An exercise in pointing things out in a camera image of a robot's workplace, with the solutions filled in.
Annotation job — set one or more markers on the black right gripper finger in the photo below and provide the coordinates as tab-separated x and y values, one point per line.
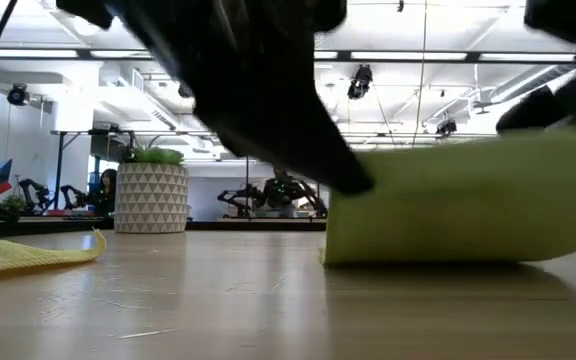
533	111

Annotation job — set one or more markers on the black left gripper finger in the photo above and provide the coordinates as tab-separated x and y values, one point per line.
253	140
328	155

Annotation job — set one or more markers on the lime green microfiber towel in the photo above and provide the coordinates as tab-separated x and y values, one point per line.
468	200

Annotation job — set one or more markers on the yellow microfiber towel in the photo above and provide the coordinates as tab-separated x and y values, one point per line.
18	255

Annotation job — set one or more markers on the black background robot arm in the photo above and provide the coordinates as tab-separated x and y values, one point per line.
313	197
35	192
238	197

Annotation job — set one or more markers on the person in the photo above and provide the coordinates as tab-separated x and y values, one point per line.
280	192
104	192

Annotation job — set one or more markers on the black overhead crossbeam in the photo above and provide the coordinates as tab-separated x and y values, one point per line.
443	56

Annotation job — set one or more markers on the succulent in patterned white pot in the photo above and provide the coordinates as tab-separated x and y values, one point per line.
150	200

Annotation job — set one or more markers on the small background plant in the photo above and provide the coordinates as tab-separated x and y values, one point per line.
17	205

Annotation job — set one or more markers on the black ceiling mounted camera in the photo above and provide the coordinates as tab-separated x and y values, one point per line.
18	95
446	128
360	82

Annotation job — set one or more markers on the black background stand frame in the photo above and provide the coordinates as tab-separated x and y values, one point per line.
59	170

